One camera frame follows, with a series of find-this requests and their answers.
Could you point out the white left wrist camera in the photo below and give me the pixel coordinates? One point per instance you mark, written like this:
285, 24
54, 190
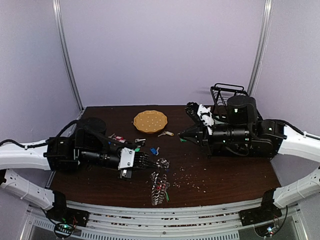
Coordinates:
127, 157

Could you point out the right aluminium corner post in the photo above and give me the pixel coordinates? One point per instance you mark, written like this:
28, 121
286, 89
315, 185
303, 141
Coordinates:
261, 47

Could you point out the key with black tag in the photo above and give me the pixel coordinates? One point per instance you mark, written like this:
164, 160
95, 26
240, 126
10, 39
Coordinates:
140, 141

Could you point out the aluminium front rail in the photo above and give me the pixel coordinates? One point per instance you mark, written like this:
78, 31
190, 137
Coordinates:
215, 222

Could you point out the aluminium corner post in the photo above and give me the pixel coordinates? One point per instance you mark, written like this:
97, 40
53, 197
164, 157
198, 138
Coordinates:
65, 53
261, 47

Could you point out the left aluminium corner post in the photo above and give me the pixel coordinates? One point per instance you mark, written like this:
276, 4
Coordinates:
65, 53

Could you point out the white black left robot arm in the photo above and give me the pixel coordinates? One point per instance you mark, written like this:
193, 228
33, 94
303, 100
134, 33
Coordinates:
79, 142

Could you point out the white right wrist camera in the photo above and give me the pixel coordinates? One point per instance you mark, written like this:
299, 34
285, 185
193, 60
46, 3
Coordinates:
206, 117

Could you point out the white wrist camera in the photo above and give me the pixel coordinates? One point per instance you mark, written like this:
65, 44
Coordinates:
127, 157
206, 117

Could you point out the yellow dotted plate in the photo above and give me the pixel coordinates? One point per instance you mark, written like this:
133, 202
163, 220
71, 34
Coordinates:
150, 121

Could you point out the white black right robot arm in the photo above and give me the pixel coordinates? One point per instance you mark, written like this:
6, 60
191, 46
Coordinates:
241, 132

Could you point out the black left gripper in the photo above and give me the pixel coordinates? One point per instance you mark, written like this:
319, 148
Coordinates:
141, 162

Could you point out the black wire dish rack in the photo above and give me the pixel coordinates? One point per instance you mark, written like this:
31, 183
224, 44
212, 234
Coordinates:
233, 105

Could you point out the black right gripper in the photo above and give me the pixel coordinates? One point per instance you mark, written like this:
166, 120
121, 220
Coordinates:
203, 135

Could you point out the key with yellow tag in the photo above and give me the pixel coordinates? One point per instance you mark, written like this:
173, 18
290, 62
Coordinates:
166, 133

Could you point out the key with light-blue tag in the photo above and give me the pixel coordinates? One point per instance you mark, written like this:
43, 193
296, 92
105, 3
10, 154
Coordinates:
154, 151

